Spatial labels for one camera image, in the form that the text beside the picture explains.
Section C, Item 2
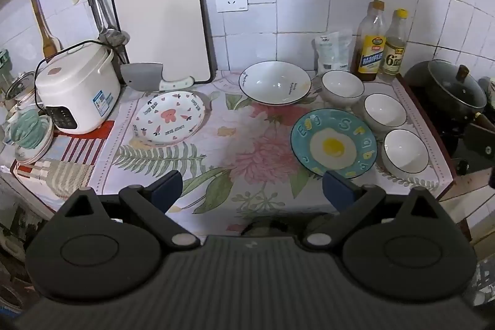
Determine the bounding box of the white seasoning bag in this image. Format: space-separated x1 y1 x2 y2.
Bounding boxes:
314 30 358 73

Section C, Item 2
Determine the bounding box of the small glass lid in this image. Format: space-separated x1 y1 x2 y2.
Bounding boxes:
5 71 39 101

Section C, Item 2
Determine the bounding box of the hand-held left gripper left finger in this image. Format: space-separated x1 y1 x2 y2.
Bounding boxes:
58 171 202 249

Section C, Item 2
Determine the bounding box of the large white deep plate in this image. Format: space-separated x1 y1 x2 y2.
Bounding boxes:
239 61 312 106

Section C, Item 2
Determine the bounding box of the red striped cloth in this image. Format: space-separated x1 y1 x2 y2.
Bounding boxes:
11 119 117 199

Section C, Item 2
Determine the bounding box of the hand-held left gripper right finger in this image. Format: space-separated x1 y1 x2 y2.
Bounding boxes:
302 171 441 249

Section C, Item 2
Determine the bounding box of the white cutting board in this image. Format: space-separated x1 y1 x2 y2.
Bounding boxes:
109 0 216 84

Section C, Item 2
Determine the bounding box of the clear vinegar bottle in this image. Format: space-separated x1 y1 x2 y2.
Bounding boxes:
381 9 409 81

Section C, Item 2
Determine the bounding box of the hanging metal ladle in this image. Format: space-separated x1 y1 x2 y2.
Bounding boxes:
83 0 130 46

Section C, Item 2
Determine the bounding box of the white-handled cleaver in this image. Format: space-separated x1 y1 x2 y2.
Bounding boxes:
120 62 194 92

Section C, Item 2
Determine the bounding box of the wooden spatula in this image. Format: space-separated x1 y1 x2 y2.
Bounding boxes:
27 0 62 58

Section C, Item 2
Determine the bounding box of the glass pot lid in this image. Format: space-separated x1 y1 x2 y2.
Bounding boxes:
427 60 487 110

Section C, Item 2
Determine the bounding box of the white rice cooker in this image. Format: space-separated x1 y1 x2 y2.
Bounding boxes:
35 41 121 135

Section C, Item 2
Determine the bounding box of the carrot print plate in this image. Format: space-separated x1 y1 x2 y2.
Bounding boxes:
135 90 206 146

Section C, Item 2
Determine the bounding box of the small white bowl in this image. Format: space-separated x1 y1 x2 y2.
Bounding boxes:
381 129 428 176
321 70 365 107
363 93 408 133

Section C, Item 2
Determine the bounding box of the yellow label oil bottle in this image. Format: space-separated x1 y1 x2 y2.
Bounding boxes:
351 0 387 82

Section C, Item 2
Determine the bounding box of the blue fried egg plate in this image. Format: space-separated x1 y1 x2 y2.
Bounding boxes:
291 108 377 180

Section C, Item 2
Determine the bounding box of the black stove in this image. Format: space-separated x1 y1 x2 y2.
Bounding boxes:
441 109 495 176

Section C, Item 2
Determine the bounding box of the floral tablecloth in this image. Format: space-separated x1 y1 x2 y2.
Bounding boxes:
95 69 454 236

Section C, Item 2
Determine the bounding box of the black cooking pot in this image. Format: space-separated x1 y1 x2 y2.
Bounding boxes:
404 59 488 130

